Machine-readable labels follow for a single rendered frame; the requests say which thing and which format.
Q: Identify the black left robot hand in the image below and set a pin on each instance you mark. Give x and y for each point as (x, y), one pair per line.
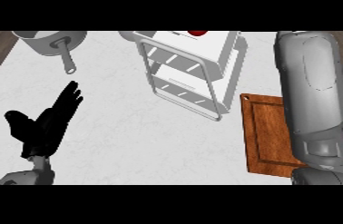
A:
(49, 124)

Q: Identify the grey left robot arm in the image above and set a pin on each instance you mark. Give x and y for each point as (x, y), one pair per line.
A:
(37, 173)

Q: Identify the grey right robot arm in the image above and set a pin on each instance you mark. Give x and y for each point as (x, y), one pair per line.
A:
(310, 91)

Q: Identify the red tomato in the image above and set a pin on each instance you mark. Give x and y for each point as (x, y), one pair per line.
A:
(196, 32)

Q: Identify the brown wooden cutting board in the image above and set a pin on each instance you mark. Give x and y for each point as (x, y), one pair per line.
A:
(267, 134)

